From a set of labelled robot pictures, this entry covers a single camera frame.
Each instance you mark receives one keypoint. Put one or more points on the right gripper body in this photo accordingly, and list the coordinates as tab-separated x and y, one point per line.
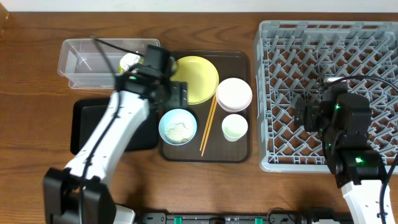
314	121

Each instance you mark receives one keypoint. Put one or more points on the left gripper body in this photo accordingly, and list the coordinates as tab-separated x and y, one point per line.
179	94

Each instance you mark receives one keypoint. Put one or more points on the light blue bowl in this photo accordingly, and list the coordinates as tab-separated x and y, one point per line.
176	116

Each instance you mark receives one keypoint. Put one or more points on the white paper waste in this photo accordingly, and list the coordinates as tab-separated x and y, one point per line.
128	60

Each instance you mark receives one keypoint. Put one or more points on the white cup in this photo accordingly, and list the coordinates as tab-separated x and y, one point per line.
234	127

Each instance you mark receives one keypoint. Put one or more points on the rice leftovers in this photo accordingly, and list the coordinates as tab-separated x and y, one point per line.
179	133

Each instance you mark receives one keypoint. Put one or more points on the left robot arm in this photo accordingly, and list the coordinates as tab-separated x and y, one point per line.
79	193

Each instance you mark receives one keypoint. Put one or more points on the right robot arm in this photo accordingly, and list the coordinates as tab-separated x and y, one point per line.
342	120

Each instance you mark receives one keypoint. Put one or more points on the grey dishwasher rack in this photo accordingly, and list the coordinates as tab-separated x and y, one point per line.
292	57

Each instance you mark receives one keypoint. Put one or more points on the black waste tray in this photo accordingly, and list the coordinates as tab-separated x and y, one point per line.
87	113

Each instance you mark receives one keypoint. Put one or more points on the yellow plate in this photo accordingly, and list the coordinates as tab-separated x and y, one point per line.
201	76

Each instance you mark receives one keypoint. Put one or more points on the right wooden chopstick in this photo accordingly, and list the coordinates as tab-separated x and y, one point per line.
214	109

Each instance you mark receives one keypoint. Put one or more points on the brown serving tray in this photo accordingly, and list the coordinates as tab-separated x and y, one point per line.
229	64

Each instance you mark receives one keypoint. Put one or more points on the pink bowl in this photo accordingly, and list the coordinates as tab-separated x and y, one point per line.
234	95

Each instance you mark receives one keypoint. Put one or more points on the clear plastic bin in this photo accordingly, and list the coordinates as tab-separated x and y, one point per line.
84	66

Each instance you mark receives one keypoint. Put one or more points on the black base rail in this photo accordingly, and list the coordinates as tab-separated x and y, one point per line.
275	216

